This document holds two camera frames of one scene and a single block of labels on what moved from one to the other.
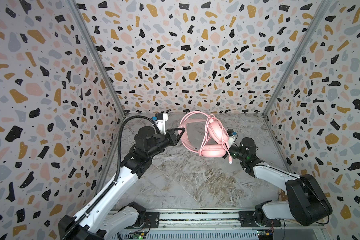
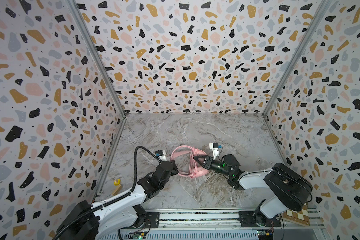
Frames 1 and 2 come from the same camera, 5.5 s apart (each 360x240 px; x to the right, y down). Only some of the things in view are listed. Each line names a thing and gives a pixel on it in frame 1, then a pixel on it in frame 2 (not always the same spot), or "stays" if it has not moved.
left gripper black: (173, 139) to (174, 171)
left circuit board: (139, 235) stays
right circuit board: (265, 234) stays
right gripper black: (234, 151) to (208, 163)
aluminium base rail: (213, 220) stays
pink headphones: (218, 135) to (195, 170)
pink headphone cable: (225, 142) to (193, 156)
